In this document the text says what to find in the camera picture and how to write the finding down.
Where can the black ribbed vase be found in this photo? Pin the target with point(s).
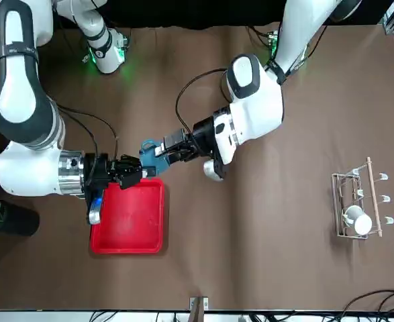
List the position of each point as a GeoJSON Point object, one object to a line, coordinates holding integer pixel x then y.
{"type": "Point", "coordinates": [18, 218]}

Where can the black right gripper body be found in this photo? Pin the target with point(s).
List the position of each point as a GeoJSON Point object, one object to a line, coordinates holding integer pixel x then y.
{"type": "Point", "coordinates": [99, 171]}

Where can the blue cup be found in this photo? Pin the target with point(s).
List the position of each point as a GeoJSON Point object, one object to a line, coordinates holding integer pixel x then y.
{"type": "Point", "coordinates": [151, 162]}

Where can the aluminium frame bar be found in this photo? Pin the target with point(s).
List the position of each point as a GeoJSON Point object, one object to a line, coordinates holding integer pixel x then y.
{"type": "Point", "coordinates": [393, 16]}

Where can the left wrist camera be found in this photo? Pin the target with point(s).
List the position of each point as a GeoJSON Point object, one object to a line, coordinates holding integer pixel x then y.
{"type": "Point", "coordinates": [212, 171]}

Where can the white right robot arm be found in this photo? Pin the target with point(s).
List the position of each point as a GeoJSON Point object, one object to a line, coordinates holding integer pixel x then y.
{"type": "Point", "coordinates": [18, 100]}

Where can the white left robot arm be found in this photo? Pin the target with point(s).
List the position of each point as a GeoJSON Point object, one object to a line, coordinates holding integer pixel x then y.
{"type": "Point", "coordinates": [263, 110]}

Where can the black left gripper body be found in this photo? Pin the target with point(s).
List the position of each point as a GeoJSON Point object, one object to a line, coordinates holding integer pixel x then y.
{"type": "Point", "coordinates": [205, 137]}

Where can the red plastic tray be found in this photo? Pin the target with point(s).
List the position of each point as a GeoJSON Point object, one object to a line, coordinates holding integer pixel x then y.
{"type": "Point", "coordinates": [129, 218]}

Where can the white cup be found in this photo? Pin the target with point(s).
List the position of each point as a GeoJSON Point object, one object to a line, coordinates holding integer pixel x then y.
{"type": "Point", "coordinates": [359, 221]}

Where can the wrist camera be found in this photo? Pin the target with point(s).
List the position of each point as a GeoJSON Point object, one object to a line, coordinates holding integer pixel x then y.
{"type": "Point", "coordinates": [95, 209]}
{"type": "Point", "coordinates": [212, 171]}

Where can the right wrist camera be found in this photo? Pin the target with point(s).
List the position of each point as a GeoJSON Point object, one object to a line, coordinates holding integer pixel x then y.
{"type": "Point", "coordinates": [95, 209]}

